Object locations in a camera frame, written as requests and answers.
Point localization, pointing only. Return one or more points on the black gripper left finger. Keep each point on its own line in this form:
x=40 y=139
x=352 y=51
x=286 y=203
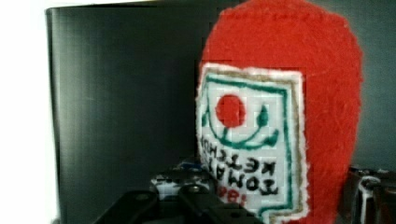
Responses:
x=182 y=194

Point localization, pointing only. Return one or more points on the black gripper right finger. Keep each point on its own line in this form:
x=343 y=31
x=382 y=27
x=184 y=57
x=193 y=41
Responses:
x=368 y=197

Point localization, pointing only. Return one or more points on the red plush ketchup bottle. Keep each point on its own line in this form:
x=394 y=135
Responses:
x=277 y=109

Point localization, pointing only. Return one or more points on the black steel toaster oven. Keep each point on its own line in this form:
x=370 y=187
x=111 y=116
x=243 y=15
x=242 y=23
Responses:
x=123 y=82

